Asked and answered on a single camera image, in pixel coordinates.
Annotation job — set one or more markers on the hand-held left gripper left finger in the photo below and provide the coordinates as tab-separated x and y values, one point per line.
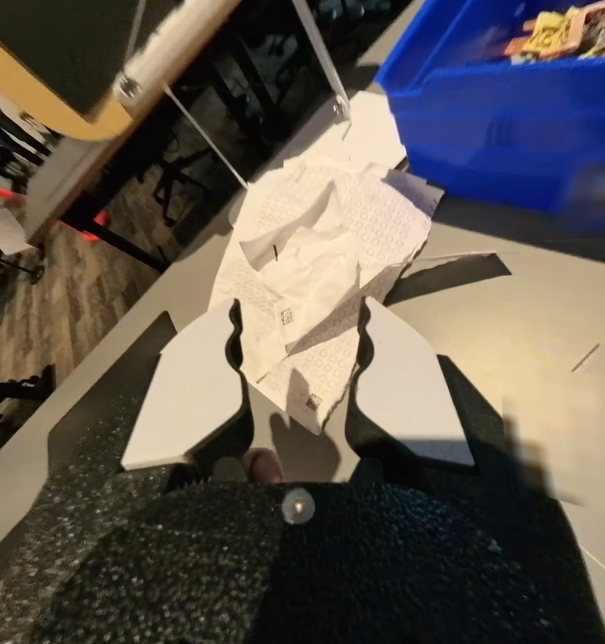
191	392

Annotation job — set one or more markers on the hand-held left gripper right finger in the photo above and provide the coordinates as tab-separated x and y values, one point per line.
408	392

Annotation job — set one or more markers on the white paper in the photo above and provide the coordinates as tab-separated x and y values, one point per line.
312	266

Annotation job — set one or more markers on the blue plastic bin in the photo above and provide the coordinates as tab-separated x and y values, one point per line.
483	126

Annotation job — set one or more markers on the pile of tan toy bricks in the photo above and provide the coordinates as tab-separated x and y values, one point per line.
558	30

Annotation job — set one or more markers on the grey desk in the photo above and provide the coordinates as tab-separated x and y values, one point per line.
508	312

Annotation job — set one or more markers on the person's left hand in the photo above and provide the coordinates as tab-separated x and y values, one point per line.
264	465

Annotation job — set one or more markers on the white printed paper bag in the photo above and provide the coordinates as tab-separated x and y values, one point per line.
388	221

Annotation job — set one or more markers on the grey metal bar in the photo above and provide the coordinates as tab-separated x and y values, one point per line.
322	55
207	138

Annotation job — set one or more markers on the yellow rimmed panel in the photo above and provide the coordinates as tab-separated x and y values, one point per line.
31	60

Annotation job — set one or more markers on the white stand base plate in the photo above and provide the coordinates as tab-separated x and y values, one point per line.
372	131

